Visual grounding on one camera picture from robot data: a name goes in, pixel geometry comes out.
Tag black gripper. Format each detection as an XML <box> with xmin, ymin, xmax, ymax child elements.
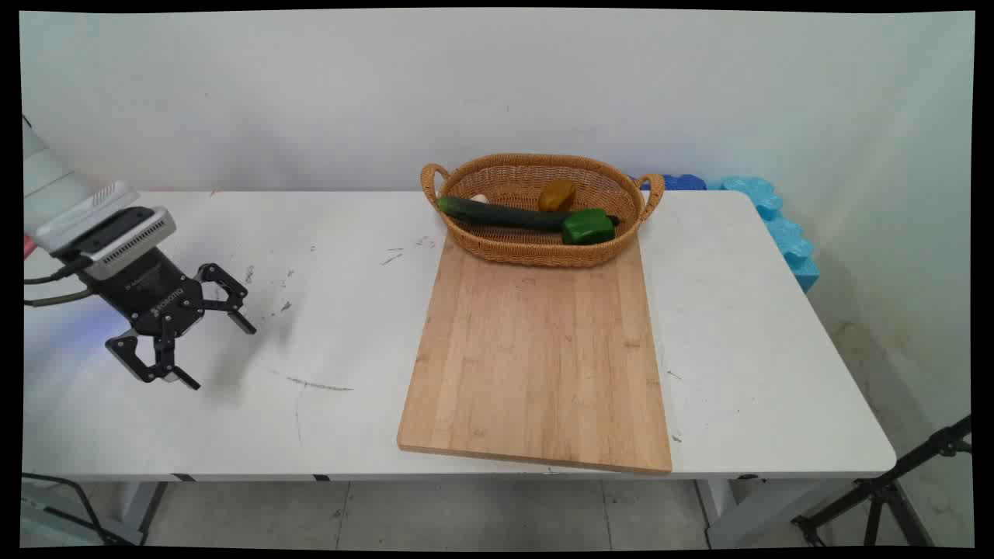
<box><xmin>92</xmin><ymin>248</ymin><xmax>258</xmax><ymax>391</ymax></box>

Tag dark green cucumber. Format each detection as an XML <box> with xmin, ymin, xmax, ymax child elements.
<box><xmin>437</xmin><ymin>196</ymin><xmax>620</xmax><ymax>232</ymax></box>

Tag grey table leg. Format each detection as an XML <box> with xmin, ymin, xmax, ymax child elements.
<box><xmin>693</xmin><ymin>477</ymin><xmax>855</xmax><ymax>549</ymax></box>
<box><xmin>116</xmin><ymin>481</ymin><xmax>169</xmax><ymax>546</ymax></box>

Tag woven wicker basket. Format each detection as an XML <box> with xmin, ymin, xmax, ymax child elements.
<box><xmin>420</xmin><ymin>153</ymin><xmax>666</xmax><ymax>269</ymax></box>

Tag wooden cutting board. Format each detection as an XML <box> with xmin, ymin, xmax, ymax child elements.
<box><xmin>397</xmin><ymin>233</ymin><xmax>673</xmax><ymax>475</ymax></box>

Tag brown potato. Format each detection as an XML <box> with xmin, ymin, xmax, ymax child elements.
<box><xmin>538</xmin><ymin>180</ymin><xmax>578</xmax><ymax>213</ymax></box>

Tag green bell pepper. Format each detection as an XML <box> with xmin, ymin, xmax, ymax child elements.
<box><xmin>561</xmin><ymin>208</ymin><xmax>617</xmax><ymax>246</ymax></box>

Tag blue plastic toy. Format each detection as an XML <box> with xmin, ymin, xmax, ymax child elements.
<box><xmin>637</xmin><ymin>174</ymin><xmax>707</xmax><ymax>192</ymax></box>

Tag light blue foam piece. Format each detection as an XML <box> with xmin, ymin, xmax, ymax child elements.
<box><xmin>708</xmin><ymin>176</ymin><xmax>821</xmax><ymax>293</ymax></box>

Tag black tripod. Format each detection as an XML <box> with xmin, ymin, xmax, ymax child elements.
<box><xmin>791</xmin><ymin>415</ymin><xmax>973</xmax><ymax>548</ymax></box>

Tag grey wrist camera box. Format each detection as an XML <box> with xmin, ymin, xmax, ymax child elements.
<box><xmin>53</xmin><ymin>206</ymin><xmax>176</xmax><ymax>281</ymax></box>

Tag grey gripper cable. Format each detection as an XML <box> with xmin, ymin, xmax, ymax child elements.
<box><xmin>23</xmin><ymin>287</ymin><xmax>98</xmax><ymax>308</ymax></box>

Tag black camera cable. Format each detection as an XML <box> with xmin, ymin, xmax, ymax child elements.
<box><xmin>23</xmin><ymin>258</ymin><xmax>94</xmax><ymax>285</ymax></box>

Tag black floor cable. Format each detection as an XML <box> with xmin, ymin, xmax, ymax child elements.
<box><xmin>22</xmin><ymin>472</ymin><xmax>144</xmax><ymax>546</ymax></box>

